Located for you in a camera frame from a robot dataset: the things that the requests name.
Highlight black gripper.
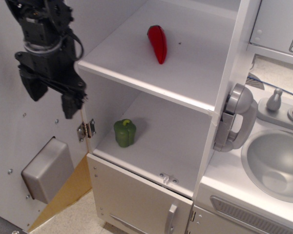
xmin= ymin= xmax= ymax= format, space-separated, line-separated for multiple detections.
xmin=15 ymin=36 xmax=86 ymax=119

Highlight white fridge door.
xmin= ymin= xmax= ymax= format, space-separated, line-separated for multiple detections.
xmin=0 ymin=0 xmax=87 ymax=231

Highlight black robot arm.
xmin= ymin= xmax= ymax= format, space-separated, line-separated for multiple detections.
xmin=6 ymin=0 xmax=86 ymax=119

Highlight silver door hinge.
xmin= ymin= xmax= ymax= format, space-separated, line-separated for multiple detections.
xmin=76 ymin=119 xmax=96 ymax=142

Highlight silver ice dispenser panel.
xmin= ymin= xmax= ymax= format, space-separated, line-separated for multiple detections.
xmin=21 ymin=137 xmax=74 ymax=204

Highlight green toy bell pepper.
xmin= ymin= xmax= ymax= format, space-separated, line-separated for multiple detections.
xmin=113 ymin=119 xmax=137 ymax=148

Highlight wooden plywood board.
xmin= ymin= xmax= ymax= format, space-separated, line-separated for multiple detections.
xmin=28 ymin=156 xmax=92 ymax=232

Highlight red toy chili pepper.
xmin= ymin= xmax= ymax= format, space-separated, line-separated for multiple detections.
xmin=147 ymin=25 xmax=167 ymax=64

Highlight white lower freezer door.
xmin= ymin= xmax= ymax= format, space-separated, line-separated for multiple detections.
xmin=87 ymin=154 xmax=192 ymax=234

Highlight black base equipment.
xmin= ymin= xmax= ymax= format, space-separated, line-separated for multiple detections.
xmin=0 ymin=217 xmax=28 ymax=234

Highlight white toy kitchen cabinet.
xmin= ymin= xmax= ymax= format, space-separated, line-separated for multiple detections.
xmin=79 ymin=0 xmax=293 ymax=234

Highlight grey toy telephone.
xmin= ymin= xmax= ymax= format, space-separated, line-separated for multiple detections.
xmin=213 ymin=83 xmax=258 ymax=152

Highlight grey faucet knob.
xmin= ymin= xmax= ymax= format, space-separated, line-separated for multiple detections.
xmin=266 ymin=88 xmax=283 ymax=111

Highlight silver toy sink bowl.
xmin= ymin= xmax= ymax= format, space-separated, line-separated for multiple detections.
xmin=241 ymin=130 xmax=293 ymax=203

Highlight toy microwave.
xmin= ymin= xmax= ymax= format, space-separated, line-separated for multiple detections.
xmin=247 ymin=0 xmax=293 ymax=64

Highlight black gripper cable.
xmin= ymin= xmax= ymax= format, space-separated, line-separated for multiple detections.
xmin=68 ymin=28 xmax=85 ymax=61

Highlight silver lower door handle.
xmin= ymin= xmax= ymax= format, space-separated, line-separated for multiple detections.
xmin=165 ymin=204 xmax=177 ymax=234

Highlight blue cable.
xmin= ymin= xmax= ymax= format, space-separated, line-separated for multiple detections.
xmin=247 ymin=76 xmax=293 ymax=99

